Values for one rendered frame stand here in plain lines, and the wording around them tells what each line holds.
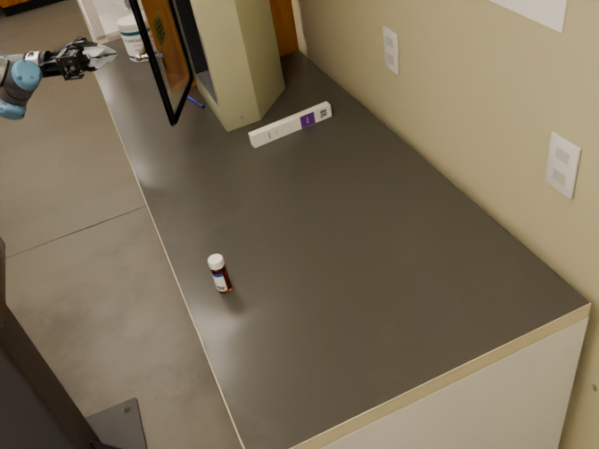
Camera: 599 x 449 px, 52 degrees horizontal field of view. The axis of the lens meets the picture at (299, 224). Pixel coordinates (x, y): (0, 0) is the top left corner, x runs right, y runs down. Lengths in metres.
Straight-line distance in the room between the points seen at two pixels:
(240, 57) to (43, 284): 1.73
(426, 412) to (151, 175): 1.00
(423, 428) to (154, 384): 1.43
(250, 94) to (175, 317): 1.17
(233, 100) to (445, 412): 1.06
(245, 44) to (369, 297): 0.85
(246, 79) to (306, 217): 0.52
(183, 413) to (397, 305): 1.28
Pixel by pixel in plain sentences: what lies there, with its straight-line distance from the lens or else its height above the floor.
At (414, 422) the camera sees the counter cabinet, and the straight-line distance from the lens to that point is 1.22.
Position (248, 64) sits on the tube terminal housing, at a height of 1.12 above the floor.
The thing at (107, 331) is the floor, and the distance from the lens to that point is 2.74.
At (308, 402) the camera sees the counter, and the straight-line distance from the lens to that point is 1.13.
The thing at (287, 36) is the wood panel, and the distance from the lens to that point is 2.24.
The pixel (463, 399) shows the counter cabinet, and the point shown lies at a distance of 1.25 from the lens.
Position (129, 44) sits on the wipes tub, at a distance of 2.46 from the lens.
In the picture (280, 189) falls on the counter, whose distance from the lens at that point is 1.58.
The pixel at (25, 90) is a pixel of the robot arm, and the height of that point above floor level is 1.20.
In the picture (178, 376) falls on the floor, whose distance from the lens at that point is 2.46.
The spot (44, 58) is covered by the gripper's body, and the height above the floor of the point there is 1.23.
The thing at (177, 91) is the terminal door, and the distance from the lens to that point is 1.94.
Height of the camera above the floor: 1.88
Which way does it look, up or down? 40 degrees down
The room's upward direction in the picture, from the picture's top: 11 degrees counter-clockwise
